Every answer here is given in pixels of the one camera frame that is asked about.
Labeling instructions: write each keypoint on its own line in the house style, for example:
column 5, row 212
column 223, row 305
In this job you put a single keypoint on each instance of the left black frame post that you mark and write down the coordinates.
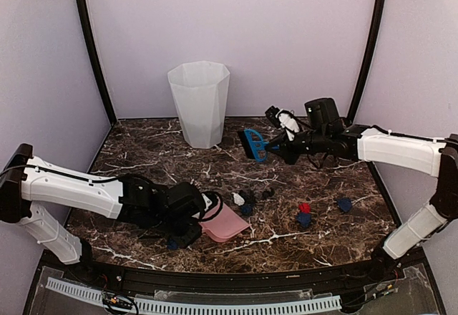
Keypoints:
column 83, row 12

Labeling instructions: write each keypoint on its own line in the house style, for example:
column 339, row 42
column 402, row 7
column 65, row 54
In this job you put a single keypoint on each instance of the black front table rail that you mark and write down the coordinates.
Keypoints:
column 345, row 278

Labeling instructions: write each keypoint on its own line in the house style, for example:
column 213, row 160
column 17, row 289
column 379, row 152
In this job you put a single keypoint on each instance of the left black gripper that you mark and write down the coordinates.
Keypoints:
column 184, row 241

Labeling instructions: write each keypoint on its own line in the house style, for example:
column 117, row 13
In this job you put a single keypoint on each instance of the dark blue scrap far right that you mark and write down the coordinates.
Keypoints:
column 344, row 204

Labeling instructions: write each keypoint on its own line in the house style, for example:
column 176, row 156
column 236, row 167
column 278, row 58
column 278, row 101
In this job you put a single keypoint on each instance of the blue hand brush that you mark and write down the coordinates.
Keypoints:
column 253, row 144

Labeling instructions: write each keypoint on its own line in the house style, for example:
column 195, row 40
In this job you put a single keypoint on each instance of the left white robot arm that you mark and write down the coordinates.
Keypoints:
column 27, row 181

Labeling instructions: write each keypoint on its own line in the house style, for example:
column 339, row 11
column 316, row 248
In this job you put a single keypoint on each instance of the translucent white waste bin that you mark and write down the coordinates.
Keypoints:
column 200, row 92

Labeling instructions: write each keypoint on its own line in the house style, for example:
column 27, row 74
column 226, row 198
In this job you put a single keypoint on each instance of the long dark blue scrap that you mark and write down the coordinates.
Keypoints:
column 172, row 245

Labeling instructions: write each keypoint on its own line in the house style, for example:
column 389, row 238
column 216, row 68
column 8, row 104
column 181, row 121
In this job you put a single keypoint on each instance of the white paper scrap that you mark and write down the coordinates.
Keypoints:
column 238, row 199

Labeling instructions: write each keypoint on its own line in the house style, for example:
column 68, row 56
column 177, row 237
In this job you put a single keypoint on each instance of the white slotted cable duct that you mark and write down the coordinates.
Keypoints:
column 170, row 302

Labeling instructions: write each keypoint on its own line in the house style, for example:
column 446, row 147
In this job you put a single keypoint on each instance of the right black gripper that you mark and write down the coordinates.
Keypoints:
column 289, row 155

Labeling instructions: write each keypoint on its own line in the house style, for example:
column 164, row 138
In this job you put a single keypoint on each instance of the dark blue scrap centre right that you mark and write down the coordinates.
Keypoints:
column 304, row 219

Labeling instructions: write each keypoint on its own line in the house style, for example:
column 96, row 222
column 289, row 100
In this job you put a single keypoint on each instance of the black frame post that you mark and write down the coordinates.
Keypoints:
column 83, row 12
column 370, row 47

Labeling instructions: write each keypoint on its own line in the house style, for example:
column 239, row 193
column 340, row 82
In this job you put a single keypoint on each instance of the right black frame post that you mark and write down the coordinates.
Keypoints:
column 370, row 47

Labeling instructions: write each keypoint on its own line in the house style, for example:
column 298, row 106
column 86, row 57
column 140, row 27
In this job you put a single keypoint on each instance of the small dark blue scrap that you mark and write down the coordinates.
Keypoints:
column 247, row 209

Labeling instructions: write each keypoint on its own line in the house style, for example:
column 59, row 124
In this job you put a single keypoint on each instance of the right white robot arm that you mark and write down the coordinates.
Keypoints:
column 420, row 172

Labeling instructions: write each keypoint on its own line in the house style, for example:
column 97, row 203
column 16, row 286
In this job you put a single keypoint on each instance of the pink plastic dustpan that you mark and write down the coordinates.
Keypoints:
column 226, row 225

